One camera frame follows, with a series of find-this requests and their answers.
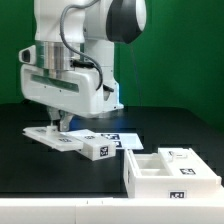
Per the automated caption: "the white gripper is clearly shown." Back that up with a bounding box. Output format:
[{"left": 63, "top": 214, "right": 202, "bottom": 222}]
[{"left": 21, "top": 64, "right": 104, "bottom": 132}]

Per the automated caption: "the white cabinet top panel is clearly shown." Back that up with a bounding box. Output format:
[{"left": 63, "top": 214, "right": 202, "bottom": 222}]
[{"left": 23, "top": 125, "right": 83, "bottom": 152}]

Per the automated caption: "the white cabinet body box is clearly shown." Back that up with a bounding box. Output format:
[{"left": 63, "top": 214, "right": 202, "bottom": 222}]
[{"left": 123, "top": 150, "right": 224, "bottom": 199}]

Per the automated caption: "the white cabinet door panel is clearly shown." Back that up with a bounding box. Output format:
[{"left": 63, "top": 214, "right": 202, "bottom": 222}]
[{"left": 158, "top": 148, "right": 219, "bottom": 180}]

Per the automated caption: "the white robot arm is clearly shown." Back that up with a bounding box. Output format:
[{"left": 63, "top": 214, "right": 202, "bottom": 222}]
[{"left": 19, "top": 0, "right": 147, "bottom": 131}]

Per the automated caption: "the small white cabinet block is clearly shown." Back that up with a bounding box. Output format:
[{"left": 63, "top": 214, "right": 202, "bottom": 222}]
[{"left": 75, "top": 130, "right": 116, "bottom": 161}]

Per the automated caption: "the white marker base sheet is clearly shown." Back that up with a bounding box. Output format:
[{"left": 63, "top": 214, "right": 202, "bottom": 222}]
[{"left": 65, "top": 129, "right": 144, "bottom": 150}]

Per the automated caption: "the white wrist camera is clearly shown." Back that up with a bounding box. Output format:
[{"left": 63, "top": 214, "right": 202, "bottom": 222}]
[{"left": 18, "top": 45, "right": 36, "bottom": 65}]

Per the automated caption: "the white L-shaped fence wall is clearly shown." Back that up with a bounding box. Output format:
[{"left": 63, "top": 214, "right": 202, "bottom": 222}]
[{"left": 0, "top": 192, "right": 224, "bottom": 224}]

